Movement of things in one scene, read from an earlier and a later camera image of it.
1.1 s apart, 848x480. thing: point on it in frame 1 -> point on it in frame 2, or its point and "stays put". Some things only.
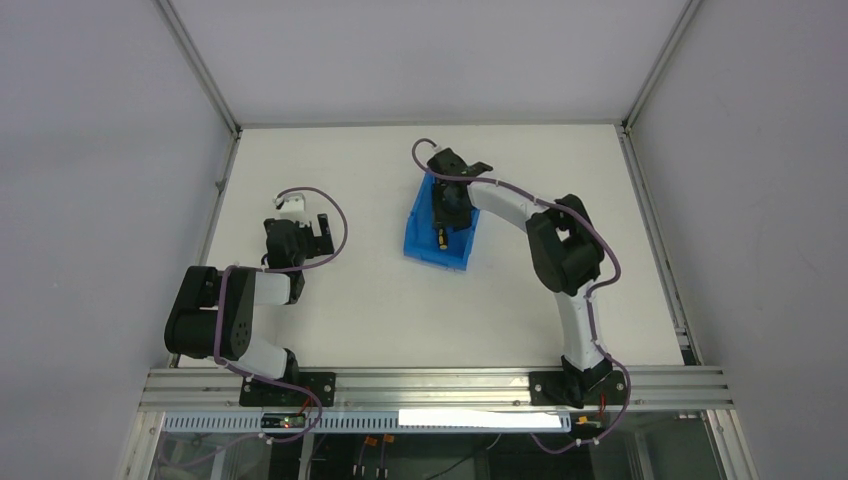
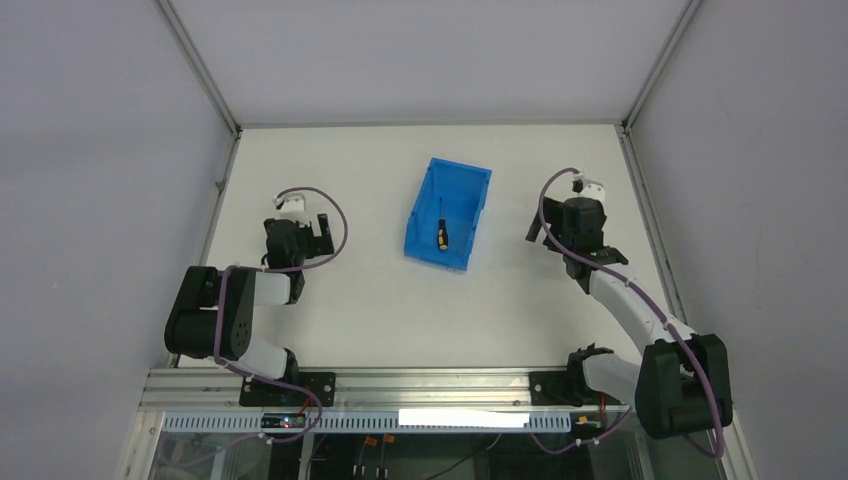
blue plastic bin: [422, 237] stays put
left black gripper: [318, 238] stays put
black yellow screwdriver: [442, 240] stays put
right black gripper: [449, 216] -> [539, 228]
